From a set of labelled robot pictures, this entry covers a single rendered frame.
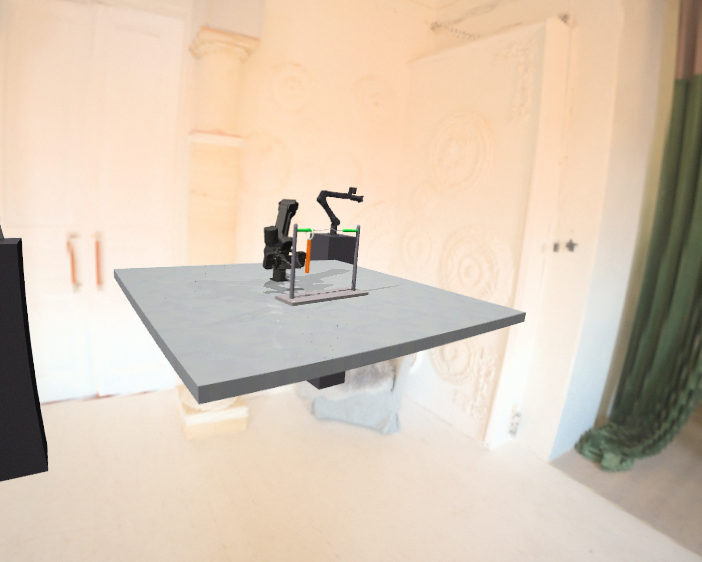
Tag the orange handle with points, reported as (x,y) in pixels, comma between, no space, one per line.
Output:
(308,251)

